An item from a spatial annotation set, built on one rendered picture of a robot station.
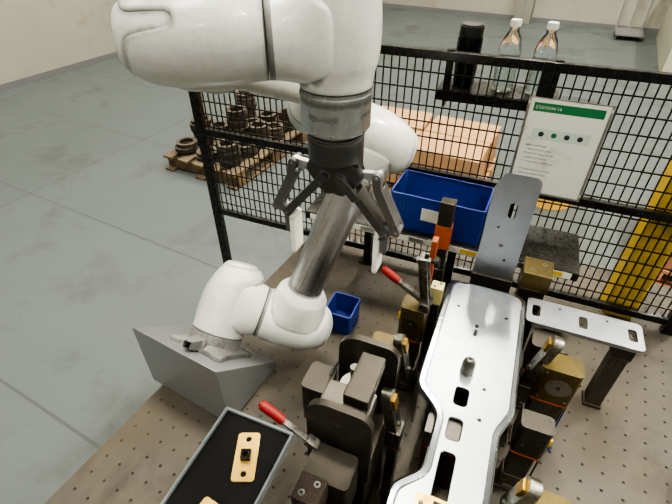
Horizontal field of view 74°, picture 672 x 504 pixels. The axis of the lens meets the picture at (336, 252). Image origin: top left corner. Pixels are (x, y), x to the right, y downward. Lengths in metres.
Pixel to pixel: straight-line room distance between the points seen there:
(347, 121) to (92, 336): 2.45
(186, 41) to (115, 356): 2.30
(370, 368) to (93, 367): 1.99
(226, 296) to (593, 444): 1.11
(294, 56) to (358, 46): 0.07
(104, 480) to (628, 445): 1.43
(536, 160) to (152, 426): 1.41
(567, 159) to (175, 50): 1.25
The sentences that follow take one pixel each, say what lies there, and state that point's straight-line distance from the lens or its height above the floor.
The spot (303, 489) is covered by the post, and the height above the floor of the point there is 1.10.
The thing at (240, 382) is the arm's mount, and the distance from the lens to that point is 1.36.
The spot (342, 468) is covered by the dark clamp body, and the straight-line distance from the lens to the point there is 0.91.
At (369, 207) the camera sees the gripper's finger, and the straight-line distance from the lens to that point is 0.63.
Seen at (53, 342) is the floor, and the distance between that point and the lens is 2.93.
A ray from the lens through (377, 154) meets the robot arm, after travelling 1.06.
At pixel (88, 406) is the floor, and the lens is 2.54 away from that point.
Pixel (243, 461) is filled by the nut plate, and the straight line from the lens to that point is 0.84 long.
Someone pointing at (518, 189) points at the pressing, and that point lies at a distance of 1.28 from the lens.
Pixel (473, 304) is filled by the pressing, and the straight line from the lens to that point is 1.33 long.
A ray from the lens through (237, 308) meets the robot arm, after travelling 1.31.
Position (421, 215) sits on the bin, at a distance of 1.48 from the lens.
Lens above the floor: 1.90
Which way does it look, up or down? 38 degrees down
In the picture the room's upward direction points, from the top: straight up
